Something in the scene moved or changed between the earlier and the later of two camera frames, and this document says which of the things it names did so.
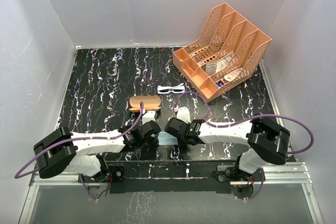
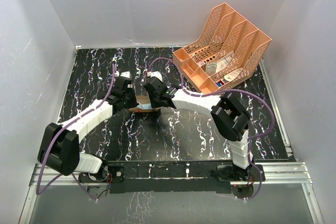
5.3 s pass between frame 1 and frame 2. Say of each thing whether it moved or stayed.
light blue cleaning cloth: moved
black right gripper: moved
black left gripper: moved
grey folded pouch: stayed
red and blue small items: stayed
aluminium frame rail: stayed
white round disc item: stayed
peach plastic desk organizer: stayed
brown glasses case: stayed
